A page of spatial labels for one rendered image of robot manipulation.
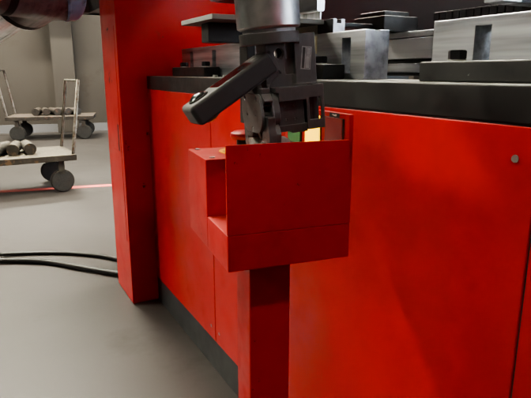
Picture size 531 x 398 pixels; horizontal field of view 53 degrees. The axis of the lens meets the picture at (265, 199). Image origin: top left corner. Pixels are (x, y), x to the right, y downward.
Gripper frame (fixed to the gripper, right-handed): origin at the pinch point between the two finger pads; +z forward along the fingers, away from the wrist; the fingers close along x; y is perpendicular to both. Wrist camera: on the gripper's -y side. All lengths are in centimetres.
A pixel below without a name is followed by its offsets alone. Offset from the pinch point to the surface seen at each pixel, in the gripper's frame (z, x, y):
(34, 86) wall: 0, 811, -64
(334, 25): -22, 45, 34
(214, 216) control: 2.3, 3.9, -5.9
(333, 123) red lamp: -8.5, -1.1, 9.4
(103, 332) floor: 72, 118, -23
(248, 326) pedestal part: 18.4, 2.6, -3.1
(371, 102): -9.0, 12.8, 23.6
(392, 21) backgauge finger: -23, 55, 56
